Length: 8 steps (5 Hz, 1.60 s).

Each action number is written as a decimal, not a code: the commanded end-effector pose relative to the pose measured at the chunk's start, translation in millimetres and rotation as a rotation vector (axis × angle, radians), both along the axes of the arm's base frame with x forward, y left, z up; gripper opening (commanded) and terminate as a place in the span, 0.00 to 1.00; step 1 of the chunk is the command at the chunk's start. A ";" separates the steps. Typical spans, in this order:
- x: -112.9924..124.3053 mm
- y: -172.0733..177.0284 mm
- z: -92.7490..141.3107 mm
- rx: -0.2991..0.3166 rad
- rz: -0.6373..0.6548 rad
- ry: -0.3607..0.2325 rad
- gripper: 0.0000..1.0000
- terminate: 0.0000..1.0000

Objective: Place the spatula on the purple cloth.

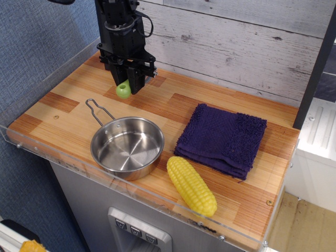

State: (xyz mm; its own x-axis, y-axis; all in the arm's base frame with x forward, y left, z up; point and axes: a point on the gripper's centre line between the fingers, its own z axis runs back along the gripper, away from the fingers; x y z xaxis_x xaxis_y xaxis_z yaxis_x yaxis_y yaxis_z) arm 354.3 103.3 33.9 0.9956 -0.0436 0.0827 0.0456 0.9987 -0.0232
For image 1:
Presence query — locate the dark shelf post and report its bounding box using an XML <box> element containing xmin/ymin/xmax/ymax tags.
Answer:
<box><xmin>95</xmin><ymin>1</ymin><xmax>113</xmax><ymax>71</ymax></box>
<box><xmin>292</xmin><ymin>6</ymin><xmax>335</xmax><ymax>130</ymax></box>

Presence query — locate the yellow black object bottom left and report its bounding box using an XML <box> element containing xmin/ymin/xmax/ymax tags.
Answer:
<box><xmin>1</xmin><ymin>220</ymin><xmax>48</xmax><ymax>252</ymax></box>

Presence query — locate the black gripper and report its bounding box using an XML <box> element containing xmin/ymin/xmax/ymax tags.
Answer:
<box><xmin>105</xmin><ymin>24</ymin><xmax>157</xmax><ymax>95</ymax></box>

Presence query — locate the purple folded cloth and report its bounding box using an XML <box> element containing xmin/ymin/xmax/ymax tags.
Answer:
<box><xmin>174</xmin><ymin>103</ymin><xmax>267</xmax><ymax>180</ymax></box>

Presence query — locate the dark right shelf post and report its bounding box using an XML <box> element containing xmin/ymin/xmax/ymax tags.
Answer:
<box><xmin>292</xmin><ymin>6</ymin><xmax>335</xmax><ymax>130</ymax></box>

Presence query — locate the yellow toy corn cob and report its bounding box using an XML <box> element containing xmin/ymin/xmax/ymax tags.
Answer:
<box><xmin>166</xmin><ymin>156</ymin><xmax>217</xmax><ymax>217</ymax></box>

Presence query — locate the silver dispenser button panel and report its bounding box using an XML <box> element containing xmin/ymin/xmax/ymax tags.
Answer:
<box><xmin>108</xmin><ymin>207</ymin><xmax>173</xmax><ymax>251</ymax></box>

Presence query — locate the clear acrylic guard rail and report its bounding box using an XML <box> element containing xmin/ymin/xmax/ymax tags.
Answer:
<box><xmin>0</xmin><ymin>36</ymin><xmax>300</xmax><ymax>249</ymax></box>

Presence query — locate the green handled grey spatula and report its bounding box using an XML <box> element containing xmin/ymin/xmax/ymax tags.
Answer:
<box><xmin>116</xmin><ymin>79</ymin><xmax>132</xmax><ymax>99</ymax></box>

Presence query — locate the stainless steel pan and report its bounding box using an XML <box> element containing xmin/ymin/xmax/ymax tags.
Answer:
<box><xmin>86</xmin><ymin>99</ymin><xmax>165</xmax><ymax>181</ymax></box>

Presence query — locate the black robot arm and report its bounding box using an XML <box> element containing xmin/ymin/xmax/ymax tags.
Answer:
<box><xmin>95</xmin><ymin>1</ymin><xmax>157</xmax><ymax>95</ymax></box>

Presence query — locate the dark left shelf post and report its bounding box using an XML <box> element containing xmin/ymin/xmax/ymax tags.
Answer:
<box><xmin>95</xmin><ymin>1</ymin><xmax>113</xmax><ymax>71</ymax></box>

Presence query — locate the grey toy kitchen cabinet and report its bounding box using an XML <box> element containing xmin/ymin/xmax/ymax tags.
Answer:
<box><xmin>51</xmin><ymin>163</ymin><xmax>242</xmax><ymax>251</ymax></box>

